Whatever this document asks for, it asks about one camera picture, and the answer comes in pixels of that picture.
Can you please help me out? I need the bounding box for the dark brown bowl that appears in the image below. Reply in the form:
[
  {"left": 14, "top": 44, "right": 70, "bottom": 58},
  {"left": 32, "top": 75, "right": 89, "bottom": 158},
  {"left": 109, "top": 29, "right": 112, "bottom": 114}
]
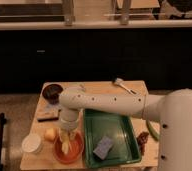
[{"left": 42, "top": 84, "right": 63, "bottom": 104}]

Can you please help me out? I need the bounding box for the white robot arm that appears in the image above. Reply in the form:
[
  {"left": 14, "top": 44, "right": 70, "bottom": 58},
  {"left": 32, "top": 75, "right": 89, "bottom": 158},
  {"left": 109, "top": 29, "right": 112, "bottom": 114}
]
[{"left": 59, "top": 87, "right": 192, "bottom": 171}]

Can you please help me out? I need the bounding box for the blue sponge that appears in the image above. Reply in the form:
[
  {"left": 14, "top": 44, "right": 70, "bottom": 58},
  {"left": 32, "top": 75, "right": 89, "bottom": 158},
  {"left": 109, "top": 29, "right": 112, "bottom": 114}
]
[{"left": 93, "top": 136, "right": 113, "bottom": 160}]

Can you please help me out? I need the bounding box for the black stand pole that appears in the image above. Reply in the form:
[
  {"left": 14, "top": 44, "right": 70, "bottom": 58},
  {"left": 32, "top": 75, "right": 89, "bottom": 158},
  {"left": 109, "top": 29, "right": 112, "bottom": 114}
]
[{"left": 0, "top": 112, "right": 7, "bottom": 171}]

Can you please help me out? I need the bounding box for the dish brush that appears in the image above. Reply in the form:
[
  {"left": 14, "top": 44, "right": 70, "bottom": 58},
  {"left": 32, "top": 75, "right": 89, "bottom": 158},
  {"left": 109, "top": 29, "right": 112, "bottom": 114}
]
[{"left": 112, "top": 78, "right": 137, "bottom": 94}]

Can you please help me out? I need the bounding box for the red bowl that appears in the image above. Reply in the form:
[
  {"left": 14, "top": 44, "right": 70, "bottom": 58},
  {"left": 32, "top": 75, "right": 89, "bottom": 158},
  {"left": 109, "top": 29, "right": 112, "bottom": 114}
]
[{"left": 53, "top": 132, "right": 84, "bottom": 164}]

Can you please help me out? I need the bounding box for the small yellow fruit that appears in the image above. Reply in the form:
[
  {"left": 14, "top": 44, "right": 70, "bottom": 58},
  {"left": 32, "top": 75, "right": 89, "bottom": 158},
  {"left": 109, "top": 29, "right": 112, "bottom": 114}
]
[{"left": 44, "top": 128, "right": 57, "bottom": 142}]

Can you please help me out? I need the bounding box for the white cup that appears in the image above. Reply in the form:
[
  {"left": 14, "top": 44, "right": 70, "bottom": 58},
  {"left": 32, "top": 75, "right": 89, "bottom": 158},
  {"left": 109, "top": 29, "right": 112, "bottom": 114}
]
[{"left": 22, "top": 133, "right": 42, "bottom": 154}]

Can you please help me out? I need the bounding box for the yellow banana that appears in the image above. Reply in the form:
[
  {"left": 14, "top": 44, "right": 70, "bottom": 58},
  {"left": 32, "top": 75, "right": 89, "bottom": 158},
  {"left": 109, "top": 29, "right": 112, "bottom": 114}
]
[{"left": 60, "top": 132, "right": 74, "bottom": 155}]

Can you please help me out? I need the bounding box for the green plastic tray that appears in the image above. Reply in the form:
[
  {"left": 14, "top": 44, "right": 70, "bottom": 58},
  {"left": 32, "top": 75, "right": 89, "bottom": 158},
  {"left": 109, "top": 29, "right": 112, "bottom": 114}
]
[{"left": 83, "top": 109, "right": 141, "bottom": 168}]

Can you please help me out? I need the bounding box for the green cucumber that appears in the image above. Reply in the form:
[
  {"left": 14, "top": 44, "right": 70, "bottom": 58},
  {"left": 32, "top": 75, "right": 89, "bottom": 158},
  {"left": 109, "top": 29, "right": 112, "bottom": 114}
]
[{"left": 146, "top": 121, "right": 159, "bottom": 142}]

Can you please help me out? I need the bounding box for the dark brown chocolate item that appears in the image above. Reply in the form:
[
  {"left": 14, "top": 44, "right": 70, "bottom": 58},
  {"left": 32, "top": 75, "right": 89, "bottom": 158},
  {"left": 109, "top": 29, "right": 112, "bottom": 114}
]
[{"left": 137, "top": 132, "right": 149, "bottom": 154}]

